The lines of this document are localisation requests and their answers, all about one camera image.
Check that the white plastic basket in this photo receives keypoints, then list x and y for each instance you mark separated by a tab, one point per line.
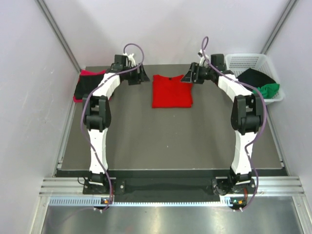
238	63

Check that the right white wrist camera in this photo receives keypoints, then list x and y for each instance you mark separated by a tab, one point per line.
204	61

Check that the folded pink t shirt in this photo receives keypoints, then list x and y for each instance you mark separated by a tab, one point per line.
85	72

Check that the aluminium corner post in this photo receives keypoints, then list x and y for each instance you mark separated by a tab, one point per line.
57	32
282	19

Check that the aluminium frame rail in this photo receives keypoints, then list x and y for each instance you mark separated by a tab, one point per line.
264	185

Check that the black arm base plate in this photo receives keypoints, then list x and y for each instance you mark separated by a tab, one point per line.
158	187

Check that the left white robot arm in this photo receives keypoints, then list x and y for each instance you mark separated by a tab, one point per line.
96	117

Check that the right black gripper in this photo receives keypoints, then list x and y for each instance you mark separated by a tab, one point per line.
194	68

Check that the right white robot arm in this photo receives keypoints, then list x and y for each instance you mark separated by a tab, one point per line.
247	117

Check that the left aluminium corner post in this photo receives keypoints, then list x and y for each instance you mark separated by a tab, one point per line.
57	32

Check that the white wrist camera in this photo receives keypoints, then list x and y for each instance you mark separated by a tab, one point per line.
130	60
204	61

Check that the red t shirt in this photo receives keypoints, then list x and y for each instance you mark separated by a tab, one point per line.
170	92

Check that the black t shirt in basket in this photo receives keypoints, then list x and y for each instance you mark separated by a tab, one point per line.
255	78

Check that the green t shirt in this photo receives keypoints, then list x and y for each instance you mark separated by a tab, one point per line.
268	91

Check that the right aluminium corner post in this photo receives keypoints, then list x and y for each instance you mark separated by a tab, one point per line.
282	19

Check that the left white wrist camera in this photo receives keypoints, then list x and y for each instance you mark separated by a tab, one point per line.
130	60

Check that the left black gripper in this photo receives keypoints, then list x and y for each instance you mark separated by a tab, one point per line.
142	76

